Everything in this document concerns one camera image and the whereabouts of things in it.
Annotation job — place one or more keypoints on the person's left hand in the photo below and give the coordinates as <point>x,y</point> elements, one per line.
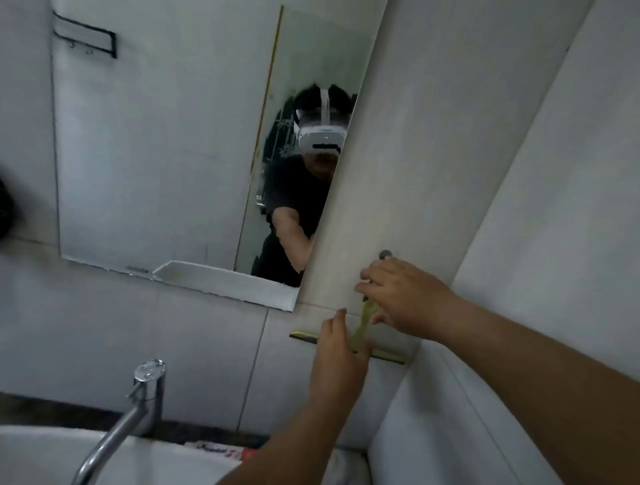
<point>337,370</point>

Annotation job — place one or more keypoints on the person's right hand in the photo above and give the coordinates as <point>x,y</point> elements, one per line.
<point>410,300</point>

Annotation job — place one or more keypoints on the yellow squeegee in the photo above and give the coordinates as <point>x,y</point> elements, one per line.
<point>362,330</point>

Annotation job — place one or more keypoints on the rectangular wall mirror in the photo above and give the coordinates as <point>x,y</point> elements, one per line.
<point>150,150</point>

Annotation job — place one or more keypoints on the black striped cloth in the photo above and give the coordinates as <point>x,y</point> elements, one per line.
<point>6,210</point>

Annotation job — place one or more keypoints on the person's left forearm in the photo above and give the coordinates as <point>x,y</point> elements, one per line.
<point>295,449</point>

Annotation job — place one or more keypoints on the person's right forearm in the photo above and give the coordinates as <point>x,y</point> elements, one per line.
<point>540,399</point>

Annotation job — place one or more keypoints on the red white toothpaste tube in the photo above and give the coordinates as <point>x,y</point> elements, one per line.
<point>220,451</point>

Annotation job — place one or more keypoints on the chrome faucet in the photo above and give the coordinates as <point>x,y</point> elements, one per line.
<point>145,394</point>

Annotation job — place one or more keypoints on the white ceramic sink basin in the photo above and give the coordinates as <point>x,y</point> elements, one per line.
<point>40,454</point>

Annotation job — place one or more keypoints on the grey round wall hook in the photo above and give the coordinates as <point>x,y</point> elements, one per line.
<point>385,255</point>

